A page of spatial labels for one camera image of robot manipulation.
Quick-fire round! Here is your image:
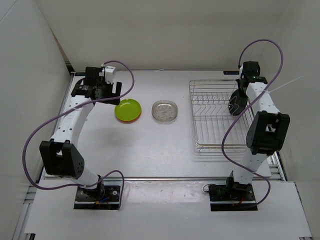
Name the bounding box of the green plate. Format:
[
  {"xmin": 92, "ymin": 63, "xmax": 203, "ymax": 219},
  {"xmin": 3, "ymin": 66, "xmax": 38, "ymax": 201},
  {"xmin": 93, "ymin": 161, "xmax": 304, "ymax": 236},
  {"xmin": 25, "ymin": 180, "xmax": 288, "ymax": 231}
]
[{"xmin": 114, "ymin": 98, "xmax": 142, "ymax": 121}]

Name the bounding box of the black plate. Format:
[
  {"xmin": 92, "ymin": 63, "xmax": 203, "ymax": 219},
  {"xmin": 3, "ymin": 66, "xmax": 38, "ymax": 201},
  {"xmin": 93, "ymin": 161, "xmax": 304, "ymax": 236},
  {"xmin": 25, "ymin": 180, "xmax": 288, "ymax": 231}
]
[{"xmin": 228, "ymin": 89, "xmax": 248, "ymax": 116}]

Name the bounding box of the orange plate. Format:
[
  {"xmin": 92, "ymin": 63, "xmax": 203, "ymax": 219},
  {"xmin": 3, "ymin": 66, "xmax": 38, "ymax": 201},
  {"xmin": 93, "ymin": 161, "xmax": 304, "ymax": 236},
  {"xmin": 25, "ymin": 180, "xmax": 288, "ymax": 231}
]
[{"xmin": 116, "ymin": 113, "xmax": 141, "ymax": 124}]

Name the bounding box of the clear glass plate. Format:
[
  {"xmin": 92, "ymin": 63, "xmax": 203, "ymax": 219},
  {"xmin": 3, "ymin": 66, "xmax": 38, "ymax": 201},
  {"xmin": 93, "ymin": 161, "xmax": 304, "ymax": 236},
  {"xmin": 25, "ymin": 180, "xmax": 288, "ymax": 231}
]
[{"xmin": 151, "ymin": 100, "xmax": 178, "ymax": 124}]

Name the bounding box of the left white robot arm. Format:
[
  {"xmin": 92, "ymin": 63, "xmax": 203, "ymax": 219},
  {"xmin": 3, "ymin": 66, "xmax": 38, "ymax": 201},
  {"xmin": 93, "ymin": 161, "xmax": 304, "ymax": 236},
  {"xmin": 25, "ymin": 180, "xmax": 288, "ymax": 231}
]
[{"xmin": 39, "ymin": 66, "xmax": 122, "ymax": 200}]

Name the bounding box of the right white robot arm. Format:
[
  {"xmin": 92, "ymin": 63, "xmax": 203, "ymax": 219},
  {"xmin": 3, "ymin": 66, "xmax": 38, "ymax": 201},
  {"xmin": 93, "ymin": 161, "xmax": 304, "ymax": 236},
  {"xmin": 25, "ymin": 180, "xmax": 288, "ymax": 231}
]
[{"xmin": 224, "ymin": 61, "xmax": 290, "ymax": 200}]

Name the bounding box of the white zip tie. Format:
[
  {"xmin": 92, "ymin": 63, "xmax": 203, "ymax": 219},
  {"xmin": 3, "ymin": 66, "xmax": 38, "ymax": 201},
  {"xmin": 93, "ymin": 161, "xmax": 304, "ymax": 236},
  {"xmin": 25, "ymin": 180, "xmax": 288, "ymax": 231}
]
[{"xmin": 262, "ymin": 75, "xmax": 304, "ymax": 94}]

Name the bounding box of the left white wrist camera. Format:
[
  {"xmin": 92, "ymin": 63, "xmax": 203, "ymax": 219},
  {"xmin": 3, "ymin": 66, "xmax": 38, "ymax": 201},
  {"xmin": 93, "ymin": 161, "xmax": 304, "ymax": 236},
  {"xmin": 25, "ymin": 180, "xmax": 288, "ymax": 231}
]
[{"xmin": 99, "ymin": 64, "xmax": 117, "ymax": 84}]

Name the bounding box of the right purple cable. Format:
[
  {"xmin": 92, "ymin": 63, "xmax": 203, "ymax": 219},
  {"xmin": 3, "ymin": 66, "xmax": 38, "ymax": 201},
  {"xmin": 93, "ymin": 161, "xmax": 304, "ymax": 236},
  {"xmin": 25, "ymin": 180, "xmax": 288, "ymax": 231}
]
[{"xmin": 221, "ymin": 39, "xmax": 285, "ymax": 208}]

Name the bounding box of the wire dish rack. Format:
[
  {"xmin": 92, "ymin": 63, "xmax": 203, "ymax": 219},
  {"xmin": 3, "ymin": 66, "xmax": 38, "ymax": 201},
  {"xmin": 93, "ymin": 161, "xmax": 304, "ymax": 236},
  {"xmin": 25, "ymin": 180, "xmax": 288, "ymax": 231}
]
[{"xmin": 188, "ymin": 79, "xmax": 261, "ymax": 153}]

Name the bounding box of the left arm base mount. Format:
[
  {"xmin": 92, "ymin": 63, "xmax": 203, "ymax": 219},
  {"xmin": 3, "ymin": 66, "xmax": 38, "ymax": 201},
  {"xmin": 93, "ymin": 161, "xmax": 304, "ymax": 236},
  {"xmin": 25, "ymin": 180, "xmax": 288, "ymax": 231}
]
[{"xmin": 73, "ymin": 183, "xmax": 122, "ymax": 211}]

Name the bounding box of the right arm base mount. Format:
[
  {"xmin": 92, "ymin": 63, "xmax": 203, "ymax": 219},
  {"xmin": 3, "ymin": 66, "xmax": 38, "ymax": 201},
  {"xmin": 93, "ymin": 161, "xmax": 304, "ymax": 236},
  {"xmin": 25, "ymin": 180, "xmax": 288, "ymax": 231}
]
[{"xmin": 202, "ymin": 183, "xmax": 258, "ymax": 212}]

